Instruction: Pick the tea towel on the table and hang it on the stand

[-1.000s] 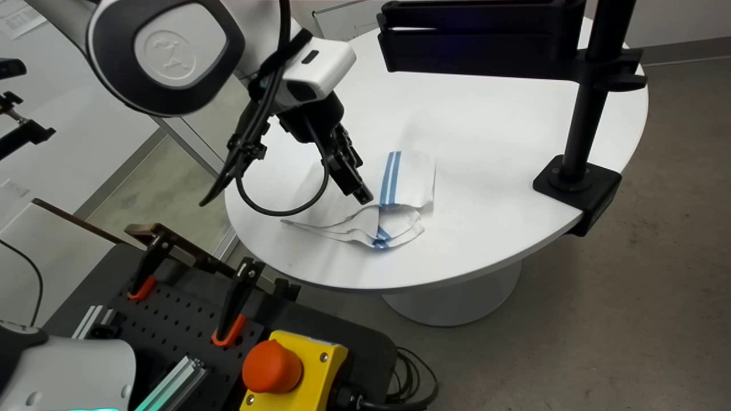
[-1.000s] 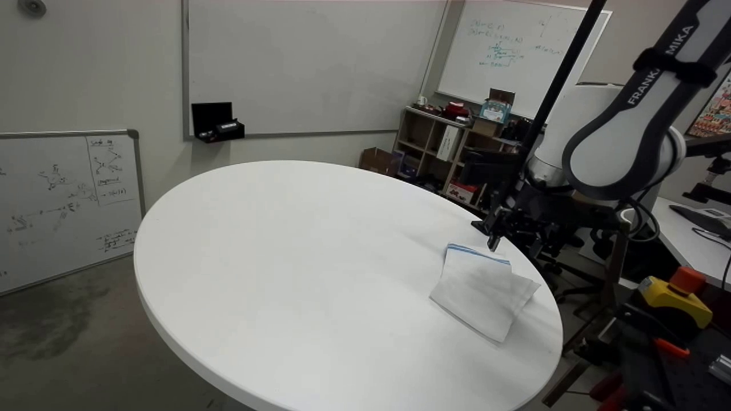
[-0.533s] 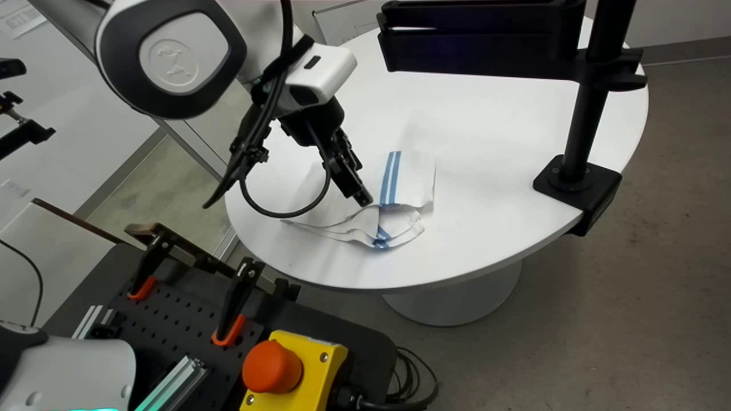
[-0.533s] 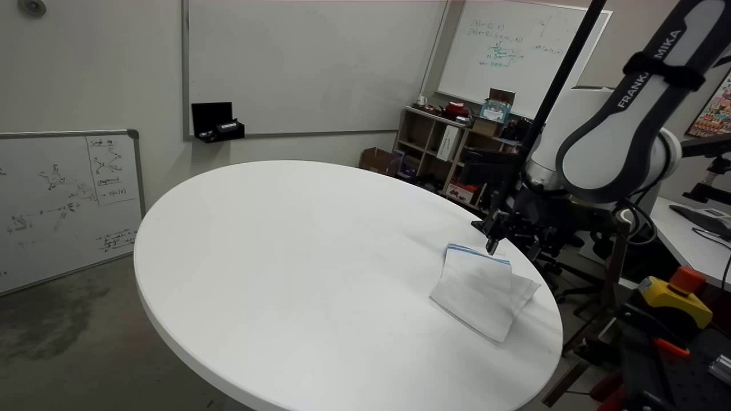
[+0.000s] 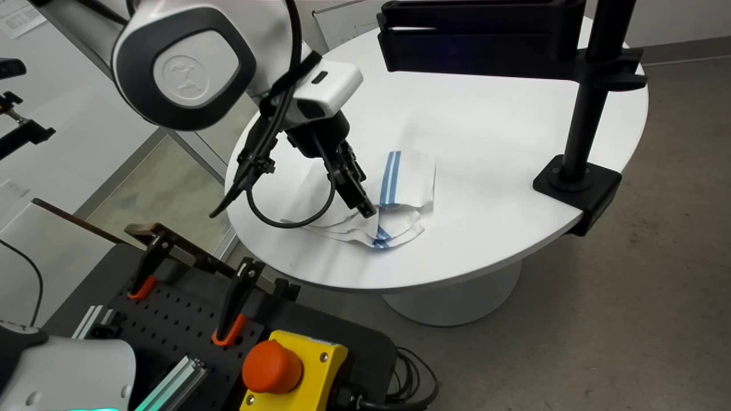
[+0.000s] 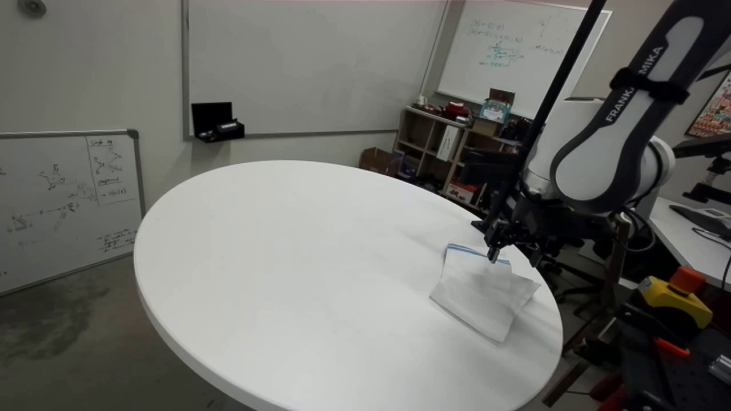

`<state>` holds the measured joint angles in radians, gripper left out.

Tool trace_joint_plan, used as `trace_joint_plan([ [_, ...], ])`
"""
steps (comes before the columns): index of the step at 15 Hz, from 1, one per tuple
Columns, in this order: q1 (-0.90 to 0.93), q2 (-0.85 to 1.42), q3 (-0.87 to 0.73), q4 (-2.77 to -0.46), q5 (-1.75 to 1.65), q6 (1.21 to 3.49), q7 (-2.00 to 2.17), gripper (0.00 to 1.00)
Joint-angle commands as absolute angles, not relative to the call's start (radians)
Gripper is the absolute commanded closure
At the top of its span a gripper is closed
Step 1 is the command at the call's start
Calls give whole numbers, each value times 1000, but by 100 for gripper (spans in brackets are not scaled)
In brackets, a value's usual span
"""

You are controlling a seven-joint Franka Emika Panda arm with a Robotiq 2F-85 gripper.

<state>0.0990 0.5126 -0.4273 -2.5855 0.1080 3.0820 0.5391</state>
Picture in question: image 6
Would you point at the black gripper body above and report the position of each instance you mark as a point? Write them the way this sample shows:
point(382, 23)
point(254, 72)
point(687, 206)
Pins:
point(534, 220)

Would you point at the white tea towel blue stripe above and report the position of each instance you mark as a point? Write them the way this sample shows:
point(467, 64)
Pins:
point(487, 292)

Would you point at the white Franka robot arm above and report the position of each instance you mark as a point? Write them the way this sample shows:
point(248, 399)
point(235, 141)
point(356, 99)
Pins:
point(624, 128)

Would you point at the wooden shelf unit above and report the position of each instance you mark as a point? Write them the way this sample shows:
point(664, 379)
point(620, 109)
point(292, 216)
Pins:
point(441, 149)

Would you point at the teal box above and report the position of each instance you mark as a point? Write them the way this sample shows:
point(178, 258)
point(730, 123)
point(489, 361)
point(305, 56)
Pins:
point(494, 109)

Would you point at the small brown cardboard box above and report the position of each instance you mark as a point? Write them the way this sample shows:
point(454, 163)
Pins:
point(375, 161)

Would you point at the white desk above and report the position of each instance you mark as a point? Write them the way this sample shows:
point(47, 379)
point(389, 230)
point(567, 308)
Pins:
point(689, 235)

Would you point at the yellow black tool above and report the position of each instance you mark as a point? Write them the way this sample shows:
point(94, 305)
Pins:
point(676, 300)

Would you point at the orange tool part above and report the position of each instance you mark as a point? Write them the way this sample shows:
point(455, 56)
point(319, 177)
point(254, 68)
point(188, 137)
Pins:
point(689, 278)

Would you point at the whiteboard with green writing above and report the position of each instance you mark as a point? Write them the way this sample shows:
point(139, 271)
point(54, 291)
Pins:
point(510, 47)

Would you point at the red black clamp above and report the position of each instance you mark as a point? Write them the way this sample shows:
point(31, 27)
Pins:
point(648, 373)

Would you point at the black marker holder box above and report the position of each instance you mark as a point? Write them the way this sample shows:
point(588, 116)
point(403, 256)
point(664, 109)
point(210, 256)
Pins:
point(214, 121)

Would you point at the whiteboard with black sketches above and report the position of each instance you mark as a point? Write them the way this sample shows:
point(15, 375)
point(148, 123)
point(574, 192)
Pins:
point(60, 206)

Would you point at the grey metal post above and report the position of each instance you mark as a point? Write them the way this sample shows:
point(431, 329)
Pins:
point(620, 258)

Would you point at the colourful wall poster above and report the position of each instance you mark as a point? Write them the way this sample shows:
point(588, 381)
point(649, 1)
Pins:
point(716, 114)

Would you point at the round grey wall device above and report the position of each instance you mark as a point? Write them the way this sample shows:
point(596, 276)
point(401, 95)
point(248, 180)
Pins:
point(33, 4)

